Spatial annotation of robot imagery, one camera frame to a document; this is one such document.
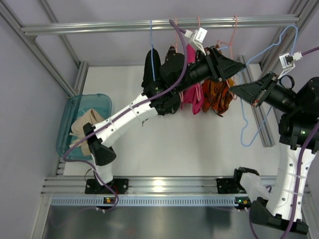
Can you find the light blue wire hanger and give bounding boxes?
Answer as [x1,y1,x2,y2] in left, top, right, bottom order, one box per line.
[219,24,300,146]

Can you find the beige drawstring trousers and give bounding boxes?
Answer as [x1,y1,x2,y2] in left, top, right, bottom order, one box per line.
[69,109,104,147]

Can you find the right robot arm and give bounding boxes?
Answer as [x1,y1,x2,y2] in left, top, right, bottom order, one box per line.
[230,73,319,238]

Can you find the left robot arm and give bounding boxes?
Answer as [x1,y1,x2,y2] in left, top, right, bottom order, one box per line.
[83,46,246,186]

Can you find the blue hanger with black garment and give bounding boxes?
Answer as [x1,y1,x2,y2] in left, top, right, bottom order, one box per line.
[150,19,156,81]

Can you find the orange patterned garment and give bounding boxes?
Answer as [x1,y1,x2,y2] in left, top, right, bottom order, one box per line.
[201,46,236,118]

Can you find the pink hanging garment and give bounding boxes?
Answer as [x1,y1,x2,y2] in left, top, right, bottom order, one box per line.
[181,44,204,115]

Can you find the black white speckled garment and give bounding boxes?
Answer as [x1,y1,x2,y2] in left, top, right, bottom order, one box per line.
[156,44,186,117]

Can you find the black hanging garment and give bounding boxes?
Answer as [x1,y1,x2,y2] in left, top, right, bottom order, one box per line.
[141,49,162,98]

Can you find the teal plastic bin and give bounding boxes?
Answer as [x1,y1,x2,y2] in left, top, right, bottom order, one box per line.
[56,94,112,157]

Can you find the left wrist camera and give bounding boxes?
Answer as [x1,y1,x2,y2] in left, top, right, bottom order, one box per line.
[184,27,207,55]

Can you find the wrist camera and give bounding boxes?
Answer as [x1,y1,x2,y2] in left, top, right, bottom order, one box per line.
[278,51,303,78]
[184,27,207,55]

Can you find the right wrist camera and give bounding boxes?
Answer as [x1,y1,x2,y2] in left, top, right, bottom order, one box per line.
[278,51,303,78]

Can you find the aluminium hanging rail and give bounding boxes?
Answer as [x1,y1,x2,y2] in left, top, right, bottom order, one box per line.
[21,14,300,36]

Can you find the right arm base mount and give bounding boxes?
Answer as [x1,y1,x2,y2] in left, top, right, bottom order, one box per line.
[216,178,246,194]

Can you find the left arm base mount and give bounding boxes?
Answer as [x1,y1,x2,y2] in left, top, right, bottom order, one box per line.
[84,178,129,195]

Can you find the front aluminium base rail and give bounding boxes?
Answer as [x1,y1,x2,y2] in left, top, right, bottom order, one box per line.
[40,174,231,197]

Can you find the slotted cable duct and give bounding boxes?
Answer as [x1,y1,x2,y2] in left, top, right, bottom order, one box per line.
[51,196,250,207]

